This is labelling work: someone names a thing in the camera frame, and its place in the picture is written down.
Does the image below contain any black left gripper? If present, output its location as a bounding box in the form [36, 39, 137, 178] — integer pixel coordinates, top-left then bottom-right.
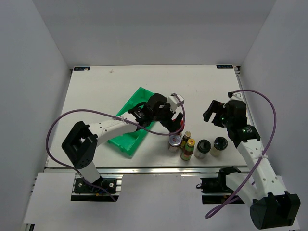
[151, 101, 183, 132]

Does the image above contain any red cap sauce bottle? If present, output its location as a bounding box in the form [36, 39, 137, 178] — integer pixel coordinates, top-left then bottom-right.
[174, 119, 184, 136]

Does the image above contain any silver lid glass jar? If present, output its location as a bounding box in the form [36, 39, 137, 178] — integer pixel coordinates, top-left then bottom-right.
[168, 134, 181, 152]

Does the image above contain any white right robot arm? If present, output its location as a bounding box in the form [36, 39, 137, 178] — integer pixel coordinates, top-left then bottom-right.
[203, 99, 300, 230]

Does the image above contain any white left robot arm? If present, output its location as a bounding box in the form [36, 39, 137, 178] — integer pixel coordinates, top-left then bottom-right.
[62, 93, 185, 192]

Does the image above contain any yellow label brown bottle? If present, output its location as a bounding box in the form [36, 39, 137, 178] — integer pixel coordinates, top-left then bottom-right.
[180, 131, 191, 149]

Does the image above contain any black grinder white jar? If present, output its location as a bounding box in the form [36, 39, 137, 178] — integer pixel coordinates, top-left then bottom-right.
[210, 137, 228, 157]

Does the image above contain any green label sauce bottle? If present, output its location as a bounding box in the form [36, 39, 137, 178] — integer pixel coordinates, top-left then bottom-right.
[180, 138, 195, 161]

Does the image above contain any black lid spice jar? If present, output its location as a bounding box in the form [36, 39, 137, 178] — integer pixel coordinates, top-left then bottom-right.
[194, 139, 211, 159]

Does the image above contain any blue label sticker right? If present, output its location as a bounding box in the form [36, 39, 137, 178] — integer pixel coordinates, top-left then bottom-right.
[216, 64, 233, 69]

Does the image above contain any blue label sticker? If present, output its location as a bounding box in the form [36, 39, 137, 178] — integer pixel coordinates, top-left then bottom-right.
[73, 66, 90, 71]
[216, 64, 233, 69]

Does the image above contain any green plastic divided bin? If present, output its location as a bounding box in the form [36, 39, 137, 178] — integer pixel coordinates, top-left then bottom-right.
[107, 87, 154, 157]

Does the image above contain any blue label sticker left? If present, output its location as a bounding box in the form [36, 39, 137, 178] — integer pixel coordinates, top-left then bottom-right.
[73, 66, 90, 71]

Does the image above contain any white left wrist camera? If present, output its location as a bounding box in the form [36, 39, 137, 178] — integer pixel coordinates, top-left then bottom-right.
[167, 94, 184, 113]

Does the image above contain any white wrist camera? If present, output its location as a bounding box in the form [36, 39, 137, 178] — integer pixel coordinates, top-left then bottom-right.
[228, 92, 243, 101]
[167, 94, 184, 113]

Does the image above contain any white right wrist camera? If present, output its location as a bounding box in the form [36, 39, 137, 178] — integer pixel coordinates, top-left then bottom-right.
[228, 92, 243, 101]

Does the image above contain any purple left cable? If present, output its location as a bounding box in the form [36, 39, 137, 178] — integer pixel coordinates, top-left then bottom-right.
[45, 93, 186, 202]

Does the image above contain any purple cable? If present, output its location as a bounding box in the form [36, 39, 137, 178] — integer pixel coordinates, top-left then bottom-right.
[205, 89, 277, 219]
[45, 93, 186, 202]

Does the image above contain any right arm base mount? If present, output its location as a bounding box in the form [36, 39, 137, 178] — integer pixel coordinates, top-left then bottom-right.
[196, 177, 233, 205]

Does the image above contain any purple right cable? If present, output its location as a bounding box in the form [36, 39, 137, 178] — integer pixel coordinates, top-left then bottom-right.
[205, 89, 277, 219]

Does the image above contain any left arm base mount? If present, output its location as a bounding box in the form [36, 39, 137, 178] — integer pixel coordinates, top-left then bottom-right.
[70, 175, 122, 202]

